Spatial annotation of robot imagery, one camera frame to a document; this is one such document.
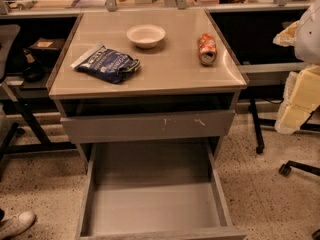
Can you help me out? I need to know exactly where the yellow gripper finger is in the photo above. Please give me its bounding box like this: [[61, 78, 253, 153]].
[[273, 21, 298, 47], [275, 65, 320, 134]]

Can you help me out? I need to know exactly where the blue chip bag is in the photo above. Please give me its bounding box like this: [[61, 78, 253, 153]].
[[71, 43, 140, 84]]

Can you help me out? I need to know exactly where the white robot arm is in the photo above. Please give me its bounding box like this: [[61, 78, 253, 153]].
[[273, 0, 320, 134]]

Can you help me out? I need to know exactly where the closed top drawer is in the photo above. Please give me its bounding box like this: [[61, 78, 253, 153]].
[[61, 110, 235, 143]]

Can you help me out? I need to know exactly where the grey drawer cabinet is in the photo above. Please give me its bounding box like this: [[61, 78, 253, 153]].
[[49, 9, 247, 161]]

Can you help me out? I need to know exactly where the open middle drawer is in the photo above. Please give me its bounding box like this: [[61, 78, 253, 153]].
[[75, 139, 246, 240]]

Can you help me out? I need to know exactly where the orange soda can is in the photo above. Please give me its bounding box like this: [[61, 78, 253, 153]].
[[197, 33, 217, 65]]

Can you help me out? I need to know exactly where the white paper bowl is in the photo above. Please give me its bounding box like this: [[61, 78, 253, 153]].
[[126, 24, 166, 49]]

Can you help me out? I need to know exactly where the black box on shelf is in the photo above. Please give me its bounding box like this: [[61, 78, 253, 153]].
[[28, 38, 65, 66]]

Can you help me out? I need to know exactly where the black bottle on shelf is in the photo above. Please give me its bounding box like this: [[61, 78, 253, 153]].
[[23, 49, 45, 82]]

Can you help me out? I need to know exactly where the black office chair left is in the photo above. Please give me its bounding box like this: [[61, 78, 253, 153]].
[[0, 24, 20, 177]]

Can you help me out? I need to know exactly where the white sneaker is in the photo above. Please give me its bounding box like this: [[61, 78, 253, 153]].
[[0, 211, 36, 240]]

